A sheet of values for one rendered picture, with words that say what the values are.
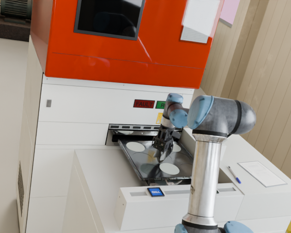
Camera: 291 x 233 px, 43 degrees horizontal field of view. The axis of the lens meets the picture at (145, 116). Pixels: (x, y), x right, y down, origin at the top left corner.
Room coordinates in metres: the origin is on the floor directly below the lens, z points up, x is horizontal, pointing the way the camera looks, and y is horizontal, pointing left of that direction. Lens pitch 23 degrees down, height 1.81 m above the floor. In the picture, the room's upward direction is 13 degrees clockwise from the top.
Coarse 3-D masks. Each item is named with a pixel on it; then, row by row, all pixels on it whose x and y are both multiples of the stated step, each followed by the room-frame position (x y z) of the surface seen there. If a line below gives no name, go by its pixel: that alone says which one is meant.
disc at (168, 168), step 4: (164, 164) 1.61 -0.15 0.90; (168, 164) 1.62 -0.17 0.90; (160, 168) 1.57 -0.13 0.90; (164, 168) 1.58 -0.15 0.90; (168, 168) 1.58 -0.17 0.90; (172, 168) 1.59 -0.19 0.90; (176, 168) 1.60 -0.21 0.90; (168, 172) 1.55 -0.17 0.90; (172, 172) 1.56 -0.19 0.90; (176, 172) 1.56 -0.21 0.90
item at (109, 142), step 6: (108, 132) 1.76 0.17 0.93; (114, 132) 1.77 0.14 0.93; (120, 132) 1.79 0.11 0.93; (126, 132) 1.80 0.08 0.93; (132, 132) 1.82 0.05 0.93; (138, 132) 1.83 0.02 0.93; (144, 132) 1.85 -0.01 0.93; (150, 132) 1.86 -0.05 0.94; (156, 132) 1.88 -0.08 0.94; (180, 132) 1.95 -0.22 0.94; (108, 138) 1.76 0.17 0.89; (108, 144) 1.76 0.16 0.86; (114, 144) 1.78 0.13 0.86
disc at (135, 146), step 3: (129, 144) 1.74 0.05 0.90; (132, 144) 1.75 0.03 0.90; (135, 144) 1.75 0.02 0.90; (138, 144) 1.76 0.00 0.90; (141, 144) 1.77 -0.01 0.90; (129, 147) 1.70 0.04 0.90; (132, 147) 1.71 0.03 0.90; (135, 147) 1.72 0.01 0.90; (138, 147) 1.72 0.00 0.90; (141, 147) 1.73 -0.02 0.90; (144, 147) 1.74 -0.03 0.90; (132, 150) 1.68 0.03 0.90; (135, 150) 1.69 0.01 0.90; (138, 150) 1.70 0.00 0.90; (141, 150) 1.70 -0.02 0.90
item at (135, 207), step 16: (128, 192) 1.23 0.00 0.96; (144, 192) 1.26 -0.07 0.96; (176, 192) 1.31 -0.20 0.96; (224, 192) 1.39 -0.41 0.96; (240, 192) 1.42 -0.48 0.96; (128, 208) 1.17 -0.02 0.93; (144, 208) 1.20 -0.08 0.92; (160, 208) 1.23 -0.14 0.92; (176, 208) 1.26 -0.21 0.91; (224, 208) 1.37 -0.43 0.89; (128, 224) 1.18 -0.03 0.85; (144, 224) 1.21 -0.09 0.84; (160, 224) 1.24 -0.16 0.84; (176, 224) 1.27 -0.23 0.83
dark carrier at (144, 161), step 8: (144, 144) 1.78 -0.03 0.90; (176, 144) 1.87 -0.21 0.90; (128, 152) 1.65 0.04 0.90; (136, 152) 1.67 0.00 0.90; (144, 152) 1.69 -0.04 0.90; (152, 152) 1.71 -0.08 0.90; (176, 152) 1.77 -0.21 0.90; (184, 152) 1.79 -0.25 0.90; (136, 160) 1.59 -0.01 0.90; (144, 160) 1.61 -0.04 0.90; (152, 160) 1.63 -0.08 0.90; (168, 160) 1.66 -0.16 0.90; (176, 160) 1.68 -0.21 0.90; (184, 160) 1.70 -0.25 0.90; (192, 160) 1.72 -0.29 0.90; (144, 168) 1.53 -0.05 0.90; (152, 168) 1.55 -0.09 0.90; (184, 168) 1.62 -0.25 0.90; (192, 168) 1.64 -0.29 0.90; (144, 176) 1.46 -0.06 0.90; (152, 176) 1.48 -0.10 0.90; (160, 176) 1.50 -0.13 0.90; (168, 176) 1.51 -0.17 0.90; (176, 176) 1.53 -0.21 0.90; (184, 176) 1.55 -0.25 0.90
